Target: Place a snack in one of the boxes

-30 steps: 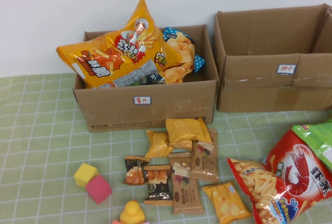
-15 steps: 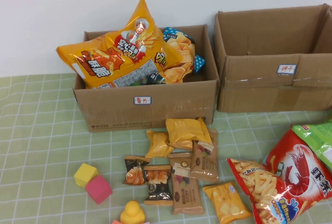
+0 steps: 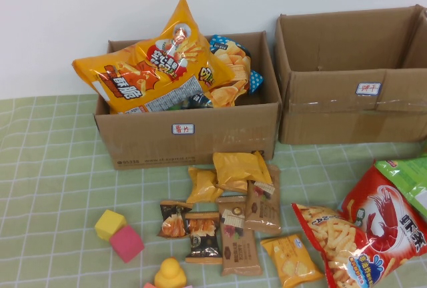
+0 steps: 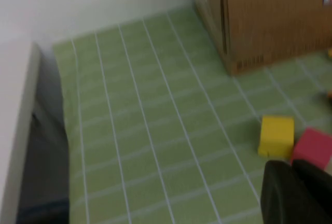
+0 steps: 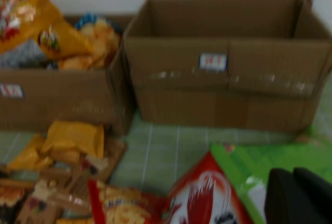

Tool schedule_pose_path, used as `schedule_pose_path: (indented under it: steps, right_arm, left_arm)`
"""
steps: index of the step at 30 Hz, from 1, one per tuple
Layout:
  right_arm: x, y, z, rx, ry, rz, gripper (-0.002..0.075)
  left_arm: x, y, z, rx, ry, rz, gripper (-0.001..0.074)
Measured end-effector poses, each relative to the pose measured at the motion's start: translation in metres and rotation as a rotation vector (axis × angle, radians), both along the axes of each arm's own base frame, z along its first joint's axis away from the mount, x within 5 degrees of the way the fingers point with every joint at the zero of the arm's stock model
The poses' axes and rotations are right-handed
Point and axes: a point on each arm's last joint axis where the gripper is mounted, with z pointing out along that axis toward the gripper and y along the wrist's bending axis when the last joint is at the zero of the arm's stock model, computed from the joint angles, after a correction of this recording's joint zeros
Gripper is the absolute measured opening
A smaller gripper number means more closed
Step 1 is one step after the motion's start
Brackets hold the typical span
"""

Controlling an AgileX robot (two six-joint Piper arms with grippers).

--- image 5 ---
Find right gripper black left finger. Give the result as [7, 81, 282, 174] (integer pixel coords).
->
[264, 168, 330, 224]

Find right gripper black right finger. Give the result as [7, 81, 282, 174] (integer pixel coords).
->
[294, 167, 332, 224]

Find green chips bag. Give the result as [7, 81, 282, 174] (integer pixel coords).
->
[209, 141, 332, 224]

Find black crisps snack packet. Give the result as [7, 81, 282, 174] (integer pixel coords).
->
[0, 177, 36, 224]

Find large yellow snack packet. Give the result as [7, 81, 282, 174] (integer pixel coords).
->
[40, 120, 105, 163]

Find small yellow snack packet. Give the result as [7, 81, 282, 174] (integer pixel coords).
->
[7, 133, 55, 173]

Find red prawn cracker bag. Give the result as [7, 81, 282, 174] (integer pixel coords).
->
[87, 151, 262, 224]

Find wide taped cardboard box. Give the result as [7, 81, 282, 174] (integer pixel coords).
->
[122, 0, 332, 138]

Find green checked tablecloth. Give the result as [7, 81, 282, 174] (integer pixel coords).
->
[0, 96, 332, 199]

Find brown biscuit packet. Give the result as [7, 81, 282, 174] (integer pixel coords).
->
[77, 138, 128, 180]
[15, 166, 91, 224]

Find blue polka-dot potato chips bag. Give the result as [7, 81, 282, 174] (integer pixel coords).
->
[56, 13, 123, 71]

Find cardboard box with printed web address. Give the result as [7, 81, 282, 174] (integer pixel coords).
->
[0, 13, 135, 137]

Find orange fries bag grey text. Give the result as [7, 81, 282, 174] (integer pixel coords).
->
[0, 38, 49, 69]

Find orange fries bag with chef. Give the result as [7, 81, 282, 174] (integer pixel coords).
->
[0, 0, 93, 63]

